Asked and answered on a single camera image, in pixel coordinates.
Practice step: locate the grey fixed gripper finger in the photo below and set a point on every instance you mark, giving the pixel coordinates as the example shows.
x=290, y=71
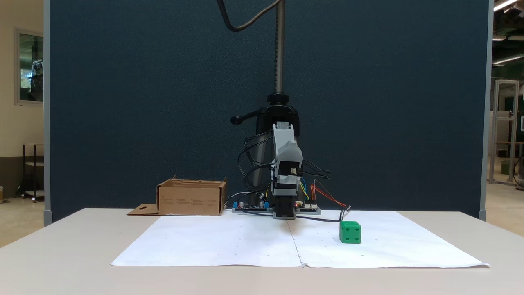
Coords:
x=290, y=153

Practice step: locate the green die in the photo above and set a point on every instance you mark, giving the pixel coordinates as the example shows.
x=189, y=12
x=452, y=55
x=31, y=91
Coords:
x=350, y=233

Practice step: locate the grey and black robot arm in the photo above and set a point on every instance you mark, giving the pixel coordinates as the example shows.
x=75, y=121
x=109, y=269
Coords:
x=282, y=132

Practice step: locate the green waste bin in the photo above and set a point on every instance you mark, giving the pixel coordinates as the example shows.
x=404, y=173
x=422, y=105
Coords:
x=505, y=167

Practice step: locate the grey circuit board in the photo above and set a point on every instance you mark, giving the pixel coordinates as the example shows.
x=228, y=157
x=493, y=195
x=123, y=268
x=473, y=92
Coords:
x=309, y=209

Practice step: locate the blue circuit board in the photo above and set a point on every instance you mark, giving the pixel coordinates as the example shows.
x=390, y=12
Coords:
x=250, y=206

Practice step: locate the brown cardboard box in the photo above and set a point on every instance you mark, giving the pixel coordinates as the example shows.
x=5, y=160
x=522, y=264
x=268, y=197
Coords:
x=188, y=200

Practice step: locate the white paper sheet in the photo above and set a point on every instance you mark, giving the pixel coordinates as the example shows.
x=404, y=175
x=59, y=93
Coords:
x=204, y=246
x=409, y=246

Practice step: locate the dark blue partition panel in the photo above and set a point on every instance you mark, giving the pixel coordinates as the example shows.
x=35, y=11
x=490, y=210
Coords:
x=123, y=102

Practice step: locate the ceiling light strip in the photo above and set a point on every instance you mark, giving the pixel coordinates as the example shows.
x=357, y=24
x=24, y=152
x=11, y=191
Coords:
x=504, y=5
x=507, y=60

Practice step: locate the dark shelf cart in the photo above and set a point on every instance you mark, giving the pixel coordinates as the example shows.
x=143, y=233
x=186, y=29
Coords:
x=33, y=164

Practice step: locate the black camera stand with pole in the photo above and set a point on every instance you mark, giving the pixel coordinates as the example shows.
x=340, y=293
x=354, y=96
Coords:
x=280, y=49

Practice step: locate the aluminium profile frame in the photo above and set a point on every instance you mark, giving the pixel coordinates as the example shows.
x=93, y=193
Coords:
x=497, y=123

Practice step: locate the framed wall window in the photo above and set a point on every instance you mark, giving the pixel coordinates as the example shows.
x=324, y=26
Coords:
x=30, y=65

